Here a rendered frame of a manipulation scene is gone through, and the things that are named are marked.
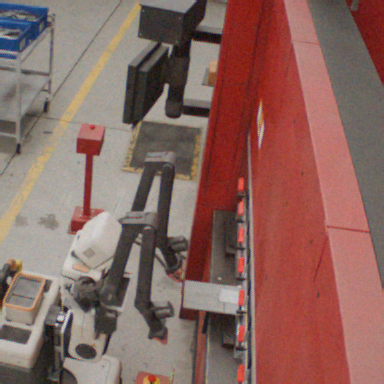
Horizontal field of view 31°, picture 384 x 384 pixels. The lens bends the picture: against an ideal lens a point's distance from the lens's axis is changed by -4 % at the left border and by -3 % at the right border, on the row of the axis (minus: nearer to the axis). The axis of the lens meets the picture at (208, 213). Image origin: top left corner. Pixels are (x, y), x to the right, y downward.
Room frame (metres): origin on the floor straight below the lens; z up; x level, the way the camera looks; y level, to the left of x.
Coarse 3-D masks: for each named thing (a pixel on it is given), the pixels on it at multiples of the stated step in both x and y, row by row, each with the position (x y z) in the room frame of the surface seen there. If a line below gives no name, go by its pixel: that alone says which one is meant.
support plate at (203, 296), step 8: (184, 288) 2.40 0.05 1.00; (192, 288) 2.41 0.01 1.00; (200, 288) 2.42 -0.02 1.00; (208, 288) 2.43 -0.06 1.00; (216, 288) 2.44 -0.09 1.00; (224, 288) 2.45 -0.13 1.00; (232, 288) 2.46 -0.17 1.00; (240, 288) 2.47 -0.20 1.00; (184, 296) 2.35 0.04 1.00; (192, 296) 2.36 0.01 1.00; (200, 296) 2.37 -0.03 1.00; (208, 296) 2.38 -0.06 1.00; (216, 296) 2.38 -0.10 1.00; (184, 304) 2.30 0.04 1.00; (192, 304) 2.31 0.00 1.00; (200, 304) 2.31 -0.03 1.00; (208, 304) 2.32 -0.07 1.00; (216, 304) 2.33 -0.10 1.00; (232, 304) 2.35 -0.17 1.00; (224, 312) 2.29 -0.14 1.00; (232, 312) 2.30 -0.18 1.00
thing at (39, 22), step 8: (0, 8) 5.60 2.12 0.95; (8, 8) 5.60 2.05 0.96; (16, 8) 5.60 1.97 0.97; (24, 8) 5.60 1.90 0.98; (32, 8) 5.60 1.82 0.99; (40, 8) 5.60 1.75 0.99; (48, 8) 5.58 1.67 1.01; (0, 16) 5.36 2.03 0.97; (8, 16) 5.38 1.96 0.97; (16, 16) 5.35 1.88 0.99; (24, 16) 5.41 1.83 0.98; (32, 16) 5.45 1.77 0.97; (40, 16) 5.60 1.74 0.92; (32, 24) 5.26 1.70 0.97; (40, 24) 5.39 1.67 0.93; (32, 32) 5.26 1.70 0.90; (40, 32) 5.39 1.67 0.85
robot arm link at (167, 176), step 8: (168, 168) 2.42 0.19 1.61; (160, 176) 2.45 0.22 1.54; (168, 176) 2.42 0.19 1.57; (160, 184) 2.45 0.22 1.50; (168, 184) 2.45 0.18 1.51; (160, 192) 2.45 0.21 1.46; (168, 192) 2.45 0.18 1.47; (160, 200) 2.45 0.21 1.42; (168, 200) 2.45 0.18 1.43; (160, 208) 2.45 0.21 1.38; (168, 208) 2.45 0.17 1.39; (160, 216) 2.45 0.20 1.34; (168, 216) 2.46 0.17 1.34; (160, 224) 2.45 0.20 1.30; (168, 224) 2.49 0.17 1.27; (160, 232) 2.44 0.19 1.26
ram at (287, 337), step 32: (288, 96) 2.23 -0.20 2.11; (256, 128) 2.95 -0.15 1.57; (288, 128) 2.08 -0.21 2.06; (256, 160) 2.72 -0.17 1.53; (288, 160) 1.95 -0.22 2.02; (256, 192) 2.51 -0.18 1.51; (288, 192) 1.82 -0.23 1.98; (256, 224) 2.31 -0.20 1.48; (288, 224) 1.70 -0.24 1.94; (256, 256) 2.14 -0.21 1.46; (288, 256) 1.59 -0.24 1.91; (256, 288) 1.97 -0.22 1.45; (288, 288) 1.48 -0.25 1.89; (256, 320) 1.81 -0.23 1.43; (288, 320) 1.38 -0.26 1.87; (256, 352) 1.67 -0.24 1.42; (288, 352) 1.28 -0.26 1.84; (320, 352) 1.04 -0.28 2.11
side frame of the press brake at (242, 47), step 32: (256, 0) 3.23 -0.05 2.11; (224, 32) 3.22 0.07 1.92; (256, 32) 3.23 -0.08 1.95; (224, 64) 3.22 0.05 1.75; (256, 64) 3.23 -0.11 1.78; (224, 96) 3.22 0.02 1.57; (256, 96) 3.23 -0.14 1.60; (224, 128) 3.23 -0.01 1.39; (224, 160) 3.23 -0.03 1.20; (224, 192) 3.23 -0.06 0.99; (192, 224) 3.31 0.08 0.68; (192, 256) 3.22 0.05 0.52
